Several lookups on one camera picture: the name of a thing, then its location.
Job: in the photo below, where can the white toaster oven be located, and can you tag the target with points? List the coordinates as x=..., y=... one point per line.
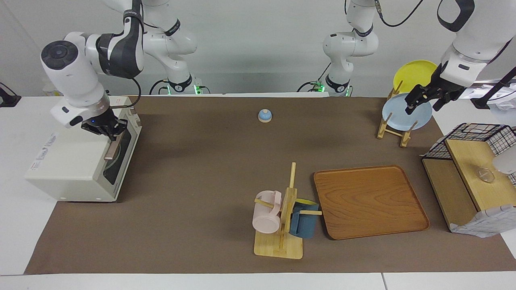
x=68, y=161

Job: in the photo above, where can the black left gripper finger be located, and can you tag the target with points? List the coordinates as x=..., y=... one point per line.
x=415, y=109
x=418, y=96

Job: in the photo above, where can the pale green plate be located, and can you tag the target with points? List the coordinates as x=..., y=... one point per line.
x=109, y=171

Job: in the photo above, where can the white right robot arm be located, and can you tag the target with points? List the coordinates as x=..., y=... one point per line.
x=72, y=80

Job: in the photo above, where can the brown wooden tray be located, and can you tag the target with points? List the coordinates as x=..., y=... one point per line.
x=369, y=201

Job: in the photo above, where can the clear glass cup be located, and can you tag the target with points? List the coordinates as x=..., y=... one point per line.
x=486, y=175

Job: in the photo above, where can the yellow plate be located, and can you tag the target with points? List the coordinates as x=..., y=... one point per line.
x=415, y=74

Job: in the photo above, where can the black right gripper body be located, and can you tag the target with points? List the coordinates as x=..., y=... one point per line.
x=100, y=125

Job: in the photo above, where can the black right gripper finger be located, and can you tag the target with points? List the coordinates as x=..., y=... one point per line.
x=113, y=136
x=121, y=127

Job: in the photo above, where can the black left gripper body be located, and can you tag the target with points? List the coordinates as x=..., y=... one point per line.
x=443, y=89

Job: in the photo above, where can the pink mug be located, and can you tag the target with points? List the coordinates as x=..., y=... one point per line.
x=266, y=217

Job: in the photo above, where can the white crumpled paper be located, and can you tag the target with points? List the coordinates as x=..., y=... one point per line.
x=504, y=104

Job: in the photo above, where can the dark blue mug yellow inside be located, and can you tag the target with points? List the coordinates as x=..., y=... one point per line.
x=304, y=223

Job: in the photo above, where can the brown table mat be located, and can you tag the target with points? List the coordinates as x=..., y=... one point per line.
x=201, y=181

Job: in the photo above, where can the wooden shelf unit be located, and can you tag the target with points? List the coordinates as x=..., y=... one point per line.
x=471, y=169

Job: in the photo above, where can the small blue cup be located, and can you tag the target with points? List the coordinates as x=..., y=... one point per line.
x=264, y=116

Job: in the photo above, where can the light blue plate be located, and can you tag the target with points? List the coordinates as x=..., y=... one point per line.
x=399, y=117

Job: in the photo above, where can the black clamp mount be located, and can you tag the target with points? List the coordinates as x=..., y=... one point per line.
x=8, y=96

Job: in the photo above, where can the wooden plate rack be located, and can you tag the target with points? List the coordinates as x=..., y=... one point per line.
x=404, y=135

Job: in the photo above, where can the wooden mug tree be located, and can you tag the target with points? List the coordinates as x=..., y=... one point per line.
x=287, y=213

